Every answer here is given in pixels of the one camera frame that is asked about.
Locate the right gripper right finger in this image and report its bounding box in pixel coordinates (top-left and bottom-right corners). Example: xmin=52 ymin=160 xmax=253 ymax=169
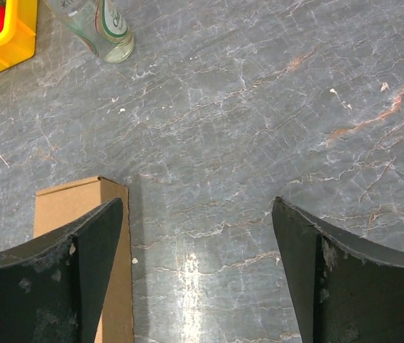
xmin=272 ymin=198 xmax=404 ymax=342

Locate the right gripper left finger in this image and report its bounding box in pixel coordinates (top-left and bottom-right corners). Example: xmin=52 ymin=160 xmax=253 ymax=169
xmin=0 ymin=198 xmax=123 ymax=342

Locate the brown cardboard box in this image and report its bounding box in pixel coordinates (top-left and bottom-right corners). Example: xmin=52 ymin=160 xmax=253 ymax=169
xmin=34 ymin=176 xmax=134 ymax=343

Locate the yellow plastic fruit bin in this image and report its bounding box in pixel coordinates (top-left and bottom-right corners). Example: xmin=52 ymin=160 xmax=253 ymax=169
xmin=0 ymin=0 xmax=38 ymax=72

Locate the clear glass bottle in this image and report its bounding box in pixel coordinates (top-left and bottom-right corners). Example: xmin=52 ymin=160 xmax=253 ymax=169
xmin=46 ymin=0 xmax=134 ymax=64

